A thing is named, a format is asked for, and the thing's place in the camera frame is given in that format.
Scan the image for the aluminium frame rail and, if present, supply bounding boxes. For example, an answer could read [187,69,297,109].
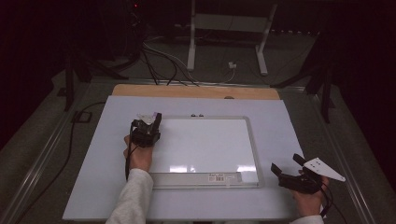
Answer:
[0,81,92,224]
[306,91,376,224]

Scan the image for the person's left hand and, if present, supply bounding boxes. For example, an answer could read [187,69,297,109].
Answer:
[122,133,155,174]

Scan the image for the small black square plate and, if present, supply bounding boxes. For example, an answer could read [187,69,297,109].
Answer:
[71,110,93,123]

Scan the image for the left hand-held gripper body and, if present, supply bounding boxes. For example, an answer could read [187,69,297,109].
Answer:
[131,112,162,148]

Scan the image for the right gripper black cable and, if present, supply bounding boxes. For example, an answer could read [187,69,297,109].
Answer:
[318,181,348,224]

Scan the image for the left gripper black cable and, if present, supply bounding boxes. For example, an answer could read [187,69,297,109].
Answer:
[13,101,138,224]

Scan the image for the person's right hand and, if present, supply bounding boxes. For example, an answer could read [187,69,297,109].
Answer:
[290,169,330,218]

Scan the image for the white metal stand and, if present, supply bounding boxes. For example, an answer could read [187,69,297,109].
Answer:
[186,0,278,77]

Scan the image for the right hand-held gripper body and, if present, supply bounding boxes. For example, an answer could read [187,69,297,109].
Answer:
[277,157,347,195]

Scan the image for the black floor cables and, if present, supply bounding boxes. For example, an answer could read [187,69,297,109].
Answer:
[141,36,200,87]

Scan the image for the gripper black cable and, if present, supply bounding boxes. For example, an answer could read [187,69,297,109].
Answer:
[318,181,348,224]
[13,101,138,224]

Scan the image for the large white sheet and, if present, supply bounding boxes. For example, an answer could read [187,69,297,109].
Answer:
[62,95,307,222]

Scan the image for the dark equipment with red light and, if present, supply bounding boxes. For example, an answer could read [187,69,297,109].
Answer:
[122,0,148,60]

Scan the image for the black tripod stand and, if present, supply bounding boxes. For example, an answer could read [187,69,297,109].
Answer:
[270,60,336,124]
[63,46,129,112]

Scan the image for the silver-framed whiteboard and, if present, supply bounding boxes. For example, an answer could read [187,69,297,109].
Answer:
[148,115,264,190]

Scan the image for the white plug with cable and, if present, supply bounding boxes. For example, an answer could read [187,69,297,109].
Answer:
[199,61,238,86]

